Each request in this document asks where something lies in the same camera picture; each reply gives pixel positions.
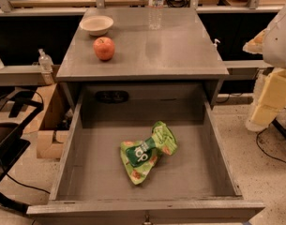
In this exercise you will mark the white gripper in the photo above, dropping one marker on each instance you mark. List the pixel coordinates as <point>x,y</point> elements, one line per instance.
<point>279,46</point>

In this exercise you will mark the green rice chip bag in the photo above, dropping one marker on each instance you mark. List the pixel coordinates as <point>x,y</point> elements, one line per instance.
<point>140,157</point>

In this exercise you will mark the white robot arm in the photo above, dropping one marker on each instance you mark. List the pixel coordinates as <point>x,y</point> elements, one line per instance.
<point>274,54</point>

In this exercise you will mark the grey open drawer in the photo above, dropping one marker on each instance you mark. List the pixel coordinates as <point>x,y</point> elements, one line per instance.
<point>194,185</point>

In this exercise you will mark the grey cabinet counter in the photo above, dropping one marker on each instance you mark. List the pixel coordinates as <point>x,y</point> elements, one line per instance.
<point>180,49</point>

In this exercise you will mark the small white pump bottle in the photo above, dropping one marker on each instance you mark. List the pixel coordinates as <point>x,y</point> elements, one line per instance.
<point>216,43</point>

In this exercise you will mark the red apple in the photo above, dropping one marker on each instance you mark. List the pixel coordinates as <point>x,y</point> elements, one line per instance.
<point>104,48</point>

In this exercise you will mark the white bowl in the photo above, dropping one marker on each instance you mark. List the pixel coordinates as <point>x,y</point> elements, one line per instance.
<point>96,25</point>

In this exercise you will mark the cardboard box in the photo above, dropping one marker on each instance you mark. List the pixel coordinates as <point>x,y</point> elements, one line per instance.
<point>51,139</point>

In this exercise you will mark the clear sanitizer pump bottle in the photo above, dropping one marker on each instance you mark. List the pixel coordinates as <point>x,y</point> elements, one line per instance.
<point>46,64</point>

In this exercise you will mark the black chair frame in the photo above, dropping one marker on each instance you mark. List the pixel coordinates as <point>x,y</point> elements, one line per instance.
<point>12,145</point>

